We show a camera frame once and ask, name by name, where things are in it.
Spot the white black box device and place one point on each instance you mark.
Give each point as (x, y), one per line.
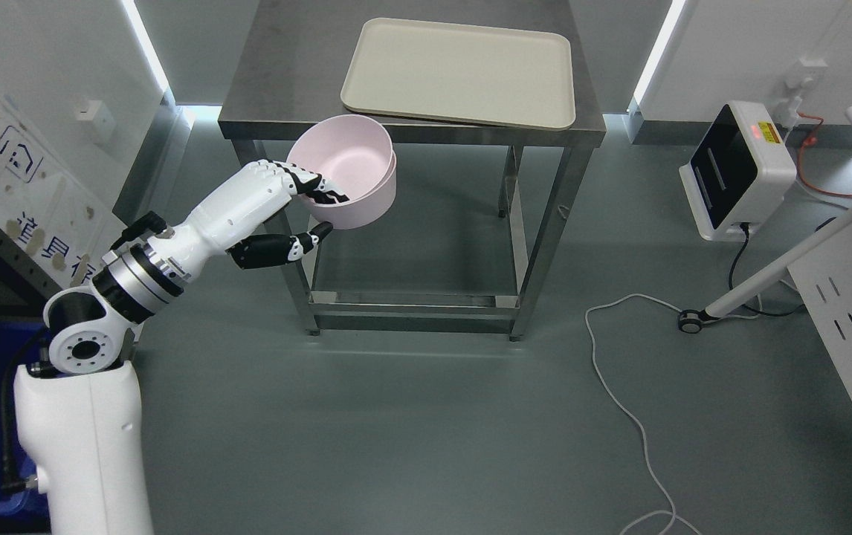
(739, 173)

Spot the beige plastic tray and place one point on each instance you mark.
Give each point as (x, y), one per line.
(461, 73)

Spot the white wall switch box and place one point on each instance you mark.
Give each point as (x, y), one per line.
(96, 121)

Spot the pink bowl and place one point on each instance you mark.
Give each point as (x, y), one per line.
(352, 150)
(363, 211)

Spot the stainless steel table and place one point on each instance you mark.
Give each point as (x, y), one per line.
(289, 77)

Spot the white wall socket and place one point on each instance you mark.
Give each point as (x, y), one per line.
(800, 79)

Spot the white sign board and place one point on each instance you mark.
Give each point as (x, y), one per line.
(45, 211)

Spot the white wheeled stand leg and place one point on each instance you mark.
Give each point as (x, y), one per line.
(694, 320)

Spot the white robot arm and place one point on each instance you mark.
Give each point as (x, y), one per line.
(78, 410)

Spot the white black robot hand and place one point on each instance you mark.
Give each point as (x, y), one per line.
(226, 220)

